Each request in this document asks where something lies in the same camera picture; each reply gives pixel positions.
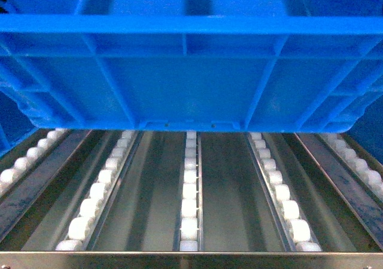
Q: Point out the large blue plastic crate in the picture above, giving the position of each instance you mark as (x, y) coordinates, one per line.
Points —
(205, 65)

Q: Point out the steel roller shelf rack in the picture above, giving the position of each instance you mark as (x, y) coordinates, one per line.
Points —
(140, 226)

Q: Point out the blue crate on shelf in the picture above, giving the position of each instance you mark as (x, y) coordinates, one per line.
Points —
(15, 126)

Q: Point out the roller track centre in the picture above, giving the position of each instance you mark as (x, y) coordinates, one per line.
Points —
(191, 225)

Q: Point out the roller track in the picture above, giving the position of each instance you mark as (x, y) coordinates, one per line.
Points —
(83, 226)
(371, 178)
(22, 165)
(291, 221)
(191, 225)

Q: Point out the roller track far left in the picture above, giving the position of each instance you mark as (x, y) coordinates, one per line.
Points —
(22, 165)

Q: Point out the blue crate on right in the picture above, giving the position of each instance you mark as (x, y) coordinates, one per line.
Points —
(367, 131)

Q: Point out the roller track far right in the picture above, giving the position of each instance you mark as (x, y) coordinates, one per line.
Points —
(371, 178)

